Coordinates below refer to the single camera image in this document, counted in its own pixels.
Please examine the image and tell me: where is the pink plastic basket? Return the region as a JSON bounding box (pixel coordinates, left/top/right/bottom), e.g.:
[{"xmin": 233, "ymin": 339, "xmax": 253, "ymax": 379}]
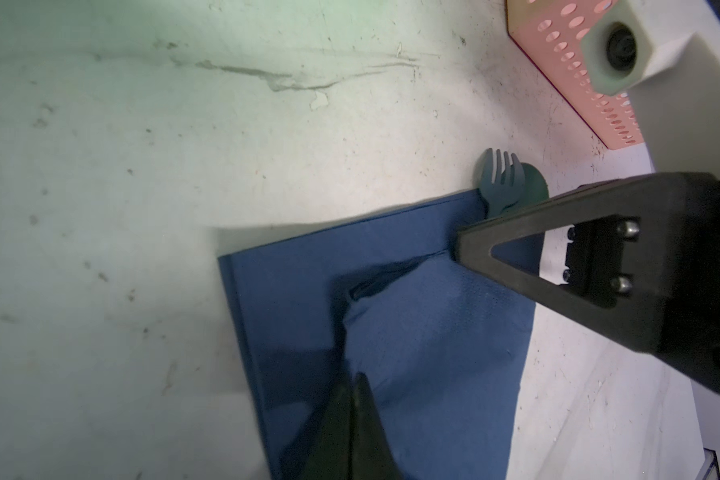
[{"xmin": 505, "ymin": 0, "xmax": 644, "ymax": 150}]

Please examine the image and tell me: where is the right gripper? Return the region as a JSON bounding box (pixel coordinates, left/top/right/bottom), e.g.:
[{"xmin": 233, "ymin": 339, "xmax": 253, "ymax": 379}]
[{"xmin": 456, "ymin": 173, "xmax": 720, "ymax": 395}]

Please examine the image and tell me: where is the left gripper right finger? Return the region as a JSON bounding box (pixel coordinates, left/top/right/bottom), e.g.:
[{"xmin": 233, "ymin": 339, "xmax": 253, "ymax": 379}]
[{"xmin": 352, "ymin": 373, "xmax": 404, "ymax": 480}]

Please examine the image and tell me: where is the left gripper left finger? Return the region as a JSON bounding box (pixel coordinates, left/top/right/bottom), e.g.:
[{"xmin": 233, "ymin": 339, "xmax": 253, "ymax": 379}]
[{"xmin": 299, "ymin": 373, "xmax": 352, "ymax": 480}]

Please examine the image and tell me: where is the dark blue paper napkin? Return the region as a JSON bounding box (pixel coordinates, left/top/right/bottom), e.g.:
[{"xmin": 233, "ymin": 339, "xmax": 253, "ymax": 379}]
[{"xmin": 219, "ymin": 190, "xmax": 535, "ymax": 479}]

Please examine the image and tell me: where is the blue plastic fork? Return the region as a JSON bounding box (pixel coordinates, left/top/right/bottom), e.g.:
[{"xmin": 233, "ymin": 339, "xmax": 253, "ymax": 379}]
[{"xmin": 478, "ymin": 148, "xmax": 525, "ymax": 219}]

